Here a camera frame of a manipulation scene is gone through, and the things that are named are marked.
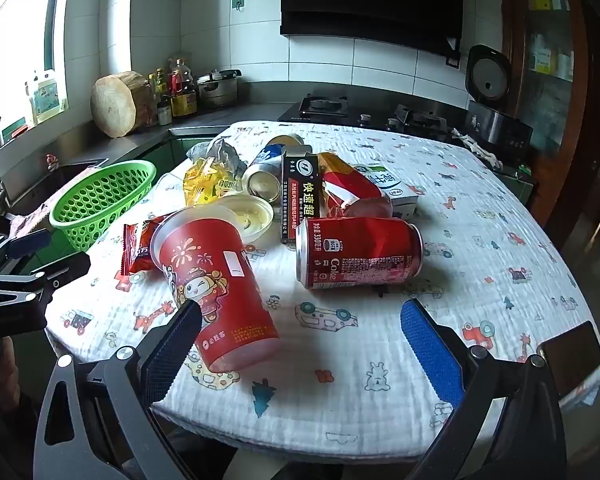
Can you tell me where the printed white tablecloth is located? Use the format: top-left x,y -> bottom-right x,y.
45,120 -> 600,463

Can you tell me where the brown dish cloth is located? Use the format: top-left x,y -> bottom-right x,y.
7,200 -> 56,241

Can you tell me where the clear plastic bag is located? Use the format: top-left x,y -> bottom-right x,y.
152,171 -> 188,198

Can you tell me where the steel pressure cooker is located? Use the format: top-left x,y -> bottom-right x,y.
196,67 -> 242,110

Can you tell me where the red snack packet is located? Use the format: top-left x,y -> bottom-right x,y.
121,214 -> 168,277

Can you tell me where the steel kitchen counter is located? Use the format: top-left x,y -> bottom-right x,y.
0,100 -> 536,226

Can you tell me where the white detergent bottle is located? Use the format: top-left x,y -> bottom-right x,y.
32,69 -> 68,123

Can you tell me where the black rice cooker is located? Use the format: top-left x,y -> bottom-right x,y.
464,44 -> 533,158

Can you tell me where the round wooden chopping block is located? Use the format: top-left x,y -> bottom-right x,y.
90,71 -> 153,139

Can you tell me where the yellow cap bottle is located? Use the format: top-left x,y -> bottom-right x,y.
152,67 -> 170,106

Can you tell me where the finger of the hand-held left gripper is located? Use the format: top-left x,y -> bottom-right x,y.
0,228 -> 52,275
0,251 -> 92,308

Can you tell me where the black glue box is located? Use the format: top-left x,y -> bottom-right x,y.
280,145 -> 322,245

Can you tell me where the black range hood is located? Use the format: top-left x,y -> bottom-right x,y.
278,0 -> 486,56

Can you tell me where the red printed paper cup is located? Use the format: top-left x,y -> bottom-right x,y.
150,208 -> 280,372

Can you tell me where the window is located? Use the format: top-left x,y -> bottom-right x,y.
0,0 -> 133,141

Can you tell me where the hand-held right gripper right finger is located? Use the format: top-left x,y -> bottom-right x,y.
401,298 -> 568,480

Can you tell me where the black smartphone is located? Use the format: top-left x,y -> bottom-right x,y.
537,321 -> 600,395

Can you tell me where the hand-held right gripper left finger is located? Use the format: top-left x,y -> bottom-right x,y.
32,301 -> 203,480

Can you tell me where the black gas stove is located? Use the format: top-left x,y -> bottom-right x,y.
278,92 -> 451,141

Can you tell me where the green plastic basket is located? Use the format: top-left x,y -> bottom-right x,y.
49,160 -> 158,252

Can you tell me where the yellow snack wrapper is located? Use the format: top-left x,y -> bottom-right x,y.
182,157 -> 238,207

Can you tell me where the steel sink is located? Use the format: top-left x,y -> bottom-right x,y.
10,157 -> 111,216

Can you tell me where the white plastic lid bowl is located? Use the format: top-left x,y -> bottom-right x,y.
207,195 -> 275,243

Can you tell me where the grey foil wrapper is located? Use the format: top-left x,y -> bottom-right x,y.
187,138 -> 248,181

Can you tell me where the blue and white can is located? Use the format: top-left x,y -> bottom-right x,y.
241,144 -> 287,204

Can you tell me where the red drink carton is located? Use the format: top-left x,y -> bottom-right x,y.
317,152 -> 395,220

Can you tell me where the wooden glass cabinet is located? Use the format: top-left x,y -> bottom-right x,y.
500,0 -> 600,241

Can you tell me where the white cloth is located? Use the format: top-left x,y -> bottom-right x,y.
452,127 -> 503,171

